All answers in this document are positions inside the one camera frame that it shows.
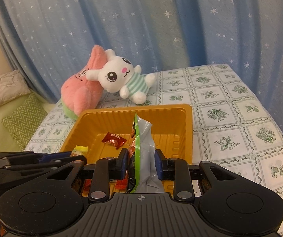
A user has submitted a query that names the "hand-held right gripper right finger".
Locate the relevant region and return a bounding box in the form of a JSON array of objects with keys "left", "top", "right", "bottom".
[{"left": 155, "top": 149, "right": 242, "bottom": 201}]

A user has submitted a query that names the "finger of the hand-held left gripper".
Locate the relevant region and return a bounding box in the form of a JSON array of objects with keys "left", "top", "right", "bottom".
[
  {"left": 8, "top": 155, "right": 88, "bottom": 179},
  {"left": 7, "top": 151, "right": 72, "bottom": 165}
]

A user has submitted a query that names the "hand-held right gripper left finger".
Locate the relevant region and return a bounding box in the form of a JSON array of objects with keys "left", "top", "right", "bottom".
[{"left": 45, "top": 148, "right": 128, "bottom": 201}]

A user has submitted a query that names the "silver and green snack bag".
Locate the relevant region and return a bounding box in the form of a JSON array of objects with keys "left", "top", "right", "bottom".
[{"left": 125, "top": 112, "right": 166, "bottom": 194}]

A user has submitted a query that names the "red snack packet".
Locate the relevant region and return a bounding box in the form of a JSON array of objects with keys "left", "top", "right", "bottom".
[{"left": 114, "top": 176, "right": 129, "bottom": 192}]

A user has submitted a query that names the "yellow candy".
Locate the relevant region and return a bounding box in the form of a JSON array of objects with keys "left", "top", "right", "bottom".
[{"left": 72, "top": 145, "right": 89, "bottom": 157}]

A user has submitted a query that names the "yellow plastic tray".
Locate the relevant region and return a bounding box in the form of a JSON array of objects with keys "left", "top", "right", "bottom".
[{"left": 59, "top": 104, "right": 194, "bottom": 196}]

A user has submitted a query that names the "red wrapped candy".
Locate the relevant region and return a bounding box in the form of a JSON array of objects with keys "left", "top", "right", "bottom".
[{"left": 101, "top": 132, "right": 127, "bottom": 150}]

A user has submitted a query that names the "green zigzag cushion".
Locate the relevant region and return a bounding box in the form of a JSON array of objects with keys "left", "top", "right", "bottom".
[{"left": 1, "top": 93, "right": 49, "bottom": 151}]

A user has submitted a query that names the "pink starfish plush toy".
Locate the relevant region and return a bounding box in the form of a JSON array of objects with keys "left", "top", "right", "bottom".
[{"left": 61, "top": 44, "right": 107, "bottom": 117}]

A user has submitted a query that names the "green floral tablecloth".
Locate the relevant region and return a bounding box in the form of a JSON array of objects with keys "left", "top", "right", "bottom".
[{"left": 24, "top": 64, "right": 283, "bottom": 237}]

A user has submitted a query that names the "beige cushion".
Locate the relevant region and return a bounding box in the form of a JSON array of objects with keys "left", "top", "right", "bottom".
[{"left": 0, "top": 70, "right": 32, "bottom": 109}]

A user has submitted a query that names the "white rabbit plush toy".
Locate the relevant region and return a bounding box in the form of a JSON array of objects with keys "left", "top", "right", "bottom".
[{"left": 86, "top": 49, "right": 156, "bottom": 105}]

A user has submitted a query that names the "blue starry curtain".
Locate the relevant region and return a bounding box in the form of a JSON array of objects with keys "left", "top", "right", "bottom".
[{"left": 0, "top": 0, "right": 283, "bottom": 153}]

